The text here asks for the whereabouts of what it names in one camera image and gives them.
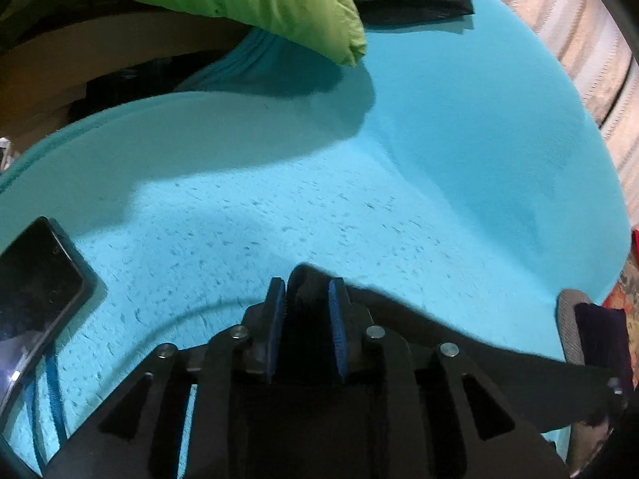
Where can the beige striped curtain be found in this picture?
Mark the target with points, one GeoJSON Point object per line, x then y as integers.
{"type": "Point", "coordinates": [574, 20]}

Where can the black smartphone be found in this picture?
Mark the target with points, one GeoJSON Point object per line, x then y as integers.
{"type": "Point", "coordinates": [40, 279]}

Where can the lime green pillow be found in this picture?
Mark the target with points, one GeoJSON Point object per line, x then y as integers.
{"type": "Point", "coordinates": [259, 0]}

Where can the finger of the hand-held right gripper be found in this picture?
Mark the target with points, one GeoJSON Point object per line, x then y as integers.
{"type": "Point", "coordinates": [615, 385]}

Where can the colourful printed blanket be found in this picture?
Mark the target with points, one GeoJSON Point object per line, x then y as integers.
{"type": "Point", "coordinates": [626, 289]}

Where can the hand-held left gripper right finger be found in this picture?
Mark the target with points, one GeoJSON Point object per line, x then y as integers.
{"type": "Point", "coordinates": [338, 329]}

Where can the dark purple cushion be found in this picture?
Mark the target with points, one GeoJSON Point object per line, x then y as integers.
{"type": "Point", "coordinates": [601, 339]}

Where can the black pants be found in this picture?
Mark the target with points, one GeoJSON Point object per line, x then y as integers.
{"type": "Point", "coordinates": [499, 374]}

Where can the grey mesh chair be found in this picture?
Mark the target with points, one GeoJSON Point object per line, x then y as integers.
{"type": "Point", "coordinates": [571, 324]}

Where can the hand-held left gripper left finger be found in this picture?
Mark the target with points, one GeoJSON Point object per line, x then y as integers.
{"type": "Point", "coordinates": [274, 324]}

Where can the wooden headboard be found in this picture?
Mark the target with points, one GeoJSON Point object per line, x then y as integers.
{"type": "Point", "coordinates": [50, 70]}

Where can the turquoise fleece blanket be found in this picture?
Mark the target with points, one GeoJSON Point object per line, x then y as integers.
{"type": "Point", "coordinates": [349, 159]}

